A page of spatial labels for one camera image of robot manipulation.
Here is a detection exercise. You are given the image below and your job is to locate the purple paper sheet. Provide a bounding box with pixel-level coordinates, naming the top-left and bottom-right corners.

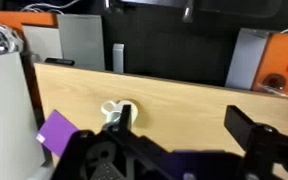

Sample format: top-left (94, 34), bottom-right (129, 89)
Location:
top-left (35, 109), bottom-right (80, 159)

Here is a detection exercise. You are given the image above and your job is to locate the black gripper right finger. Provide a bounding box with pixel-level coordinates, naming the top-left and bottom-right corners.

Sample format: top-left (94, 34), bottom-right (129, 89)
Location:
top-left (224, 104), bottom-right (279, 162)

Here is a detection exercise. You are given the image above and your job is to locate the orange and grey cabinet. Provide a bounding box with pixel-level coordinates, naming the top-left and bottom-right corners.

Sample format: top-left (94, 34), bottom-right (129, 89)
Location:
top-left (225, 27), bottom-right (288, 100)

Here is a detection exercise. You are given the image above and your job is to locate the narrow grey post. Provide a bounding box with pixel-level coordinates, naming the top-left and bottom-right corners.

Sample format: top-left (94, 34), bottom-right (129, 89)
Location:
top-left (112, 42), bottom-right (126, 74)

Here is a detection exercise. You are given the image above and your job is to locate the white cable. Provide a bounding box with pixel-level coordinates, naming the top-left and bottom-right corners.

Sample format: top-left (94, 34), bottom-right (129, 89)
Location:
top-left (19, 0), bottom-right (82, 15)

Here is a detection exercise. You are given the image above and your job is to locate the grey upright panel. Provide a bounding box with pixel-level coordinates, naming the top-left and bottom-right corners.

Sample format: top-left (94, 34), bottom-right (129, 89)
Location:
top-left (21, 24), bottom-right (64, 64)
top-left (56, 14), bottom-right (106, 72)

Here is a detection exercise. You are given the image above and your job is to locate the white ceramic mug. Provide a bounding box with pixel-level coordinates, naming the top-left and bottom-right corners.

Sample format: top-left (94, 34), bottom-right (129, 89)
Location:
top-left (100, 99), bottom-right (141, 126)

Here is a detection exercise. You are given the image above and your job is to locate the light grey sketched panel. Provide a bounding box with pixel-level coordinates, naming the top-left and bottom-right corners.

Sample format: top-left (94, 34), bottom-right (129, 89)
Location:
top-left (0, 51), bottom-right (47, 180)

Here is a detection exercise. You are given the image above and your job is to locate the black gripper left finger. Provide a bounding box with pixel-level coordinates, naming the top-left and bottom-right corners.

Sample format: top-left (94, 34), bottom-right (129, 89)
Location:
top-left (104, 104), bottom-right (172, 162)

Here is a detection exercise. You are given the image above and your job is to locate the small flat black object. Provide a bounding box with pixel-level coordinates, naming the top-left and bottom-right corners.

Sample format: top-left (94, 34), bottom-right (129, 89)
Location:
top-left (44, 57), bottom-right (76, 67)

